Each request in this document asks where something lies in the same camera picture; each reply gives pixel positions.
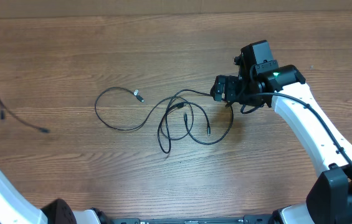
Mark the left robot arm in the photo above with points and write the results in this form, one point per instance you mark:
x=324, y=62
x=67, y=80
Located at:
x=15, y=209

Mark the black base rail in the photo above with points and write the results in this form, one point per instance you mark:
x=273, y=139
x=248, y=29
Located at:
x=191, y=221

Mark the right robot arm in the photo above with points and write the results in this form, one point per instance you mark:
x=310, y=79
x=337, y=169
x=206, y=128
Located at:
x=330, y=198

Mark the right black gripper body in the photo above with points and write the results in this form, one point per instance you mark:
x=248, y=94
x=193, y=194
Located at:
x=239, y=93

